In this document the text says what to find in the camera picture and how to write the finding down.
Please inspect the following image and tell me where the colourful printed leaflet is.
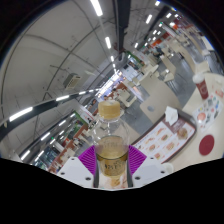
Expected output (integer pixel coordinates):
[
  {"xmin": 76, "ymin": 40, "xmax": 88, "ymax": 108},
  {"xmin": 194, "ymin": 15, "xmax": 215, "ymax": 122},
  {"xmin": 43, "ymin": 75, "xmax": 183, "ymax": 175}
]
[{"xmin": 192, "ymin": 94, "xmax": 224, "ymax": 133}]

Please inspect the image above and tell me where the cream chairs group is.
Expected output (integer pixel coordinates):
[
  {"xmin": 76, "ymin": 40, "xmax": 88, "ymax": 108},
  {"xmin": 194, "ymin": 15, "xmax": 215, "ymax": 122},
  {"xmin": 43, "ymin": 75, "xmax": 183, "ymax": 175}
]
[{"xmin": 113, "ymin": 29, "xmax": 214, "ymax": 108}]

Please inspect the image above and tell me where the brown tray with paper liner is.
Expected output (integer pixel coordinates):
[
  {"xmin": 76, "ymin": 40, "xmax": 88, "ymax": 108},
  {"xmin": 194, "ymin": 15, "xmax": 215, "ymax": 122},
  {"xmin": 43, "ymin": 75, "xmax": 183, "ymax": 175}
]
[{"xmin": 131, "ymin": 108, "xmax": 198, "ymax": 165}]

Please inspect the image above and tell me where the cream chair with round hole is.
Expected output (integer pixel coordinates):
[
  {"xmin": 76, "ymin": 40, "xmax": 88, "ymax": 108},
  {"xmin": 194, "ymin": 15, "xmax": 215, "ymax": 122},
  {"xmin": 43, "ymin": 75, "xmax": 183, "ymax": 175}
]
[{"xmin": 139, "ymin": 78, "xmax": 183, "ymax": 124}]

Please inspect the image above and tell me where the tall red paper cup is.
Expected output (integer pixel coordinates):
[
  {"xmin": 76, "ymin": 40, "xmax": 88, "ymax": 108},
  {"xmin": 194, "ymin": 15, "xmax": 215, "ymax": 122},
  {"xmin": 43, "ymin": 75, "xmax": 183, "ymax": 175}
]
[{"xmin": 192, "ymin": 72, "xmax": 210, "ymax": 101}]

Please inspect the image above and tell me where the clear tea bottle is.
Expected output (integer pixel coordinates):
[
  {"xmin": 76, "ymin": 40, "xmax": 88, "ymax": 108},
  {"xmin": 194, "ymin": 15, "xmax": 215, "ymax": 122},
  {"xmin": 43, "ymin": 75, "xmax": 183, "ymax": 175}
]
[{"xmin": 92, "ymin": 99, "xmax": 131, "ymax": 190}]

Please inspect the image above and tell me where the ceiling lights group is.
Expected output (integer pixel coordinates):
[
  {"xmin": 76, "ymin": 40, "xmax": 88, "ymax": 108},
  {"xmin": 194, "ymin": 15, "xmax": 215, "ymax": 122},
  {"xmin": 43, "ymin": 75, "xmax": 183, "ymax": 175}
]
[{"xmin": 8, "ymin": 0, "xmax": 188, "ymax": 161}]

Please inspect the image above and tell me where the white paper napkin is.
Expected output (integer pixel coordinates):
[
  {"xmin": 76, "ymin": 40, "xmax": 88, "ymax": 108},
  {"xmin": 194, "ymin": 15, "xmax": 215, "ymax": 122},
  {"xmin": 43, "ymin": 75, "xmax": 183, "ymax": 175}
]
[{"xmin": 164, "ymin": 105, "xmax": 179, "ymax": 127}]

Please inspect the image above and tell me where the flat round red coaster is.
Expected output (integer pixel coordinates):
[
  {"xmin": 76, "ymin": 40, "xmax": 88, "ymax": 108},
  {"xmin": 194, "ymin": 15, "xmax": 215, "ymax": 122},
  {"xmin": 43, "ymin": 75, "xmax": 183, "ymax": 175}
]
[{"xmin": 198, "ymin": 134, "xmax": 216, "ymax": 156}]

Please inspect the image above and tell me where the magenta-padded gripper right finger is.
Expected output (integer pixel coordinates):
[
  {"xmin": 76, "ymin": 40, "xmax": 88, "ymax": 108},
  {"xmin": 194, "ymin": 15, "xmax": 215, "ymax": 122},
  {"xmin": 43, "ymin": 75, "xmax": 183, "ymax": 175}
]
[{"xmin": 125, "ymin": 144, "xmax": 175, "ymax": 189}]

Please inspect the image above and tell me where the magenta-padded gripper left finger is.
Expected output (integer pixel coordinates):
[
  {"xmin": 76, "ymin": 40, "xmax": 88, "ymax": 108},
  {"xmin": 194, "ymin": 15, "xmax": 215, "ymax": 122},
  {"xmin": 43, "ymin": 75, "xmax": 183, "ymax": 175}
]
[{"xmin": 56, "ymin": 145, "xmax": 100, "ymax": 189}]

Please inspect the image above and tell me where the ceiling air conditioner unit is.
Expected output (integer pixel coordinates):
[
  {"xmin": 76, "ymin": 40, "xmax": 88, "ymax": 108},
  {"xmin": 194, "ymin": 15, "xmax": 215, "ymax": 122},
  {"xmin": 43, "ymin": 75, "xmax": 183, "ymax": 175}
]
[{"xmin": 63, "ymin": 73, "xmax": 82, "ymax": 90}]

